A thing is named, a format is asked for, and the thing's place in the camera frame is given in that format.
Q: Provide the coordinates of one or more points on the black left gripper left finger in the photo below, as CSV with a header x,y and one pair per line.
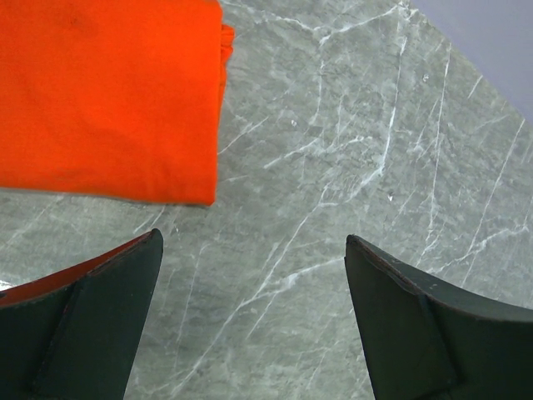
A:
x,y
74,334

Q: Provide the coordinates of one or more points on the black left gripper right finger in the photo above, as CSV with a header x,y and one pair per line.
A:
x,y
424,338

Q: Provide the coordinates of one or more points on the folded orange t shirt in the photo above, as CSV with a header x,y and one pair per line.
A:
x,y
113,98

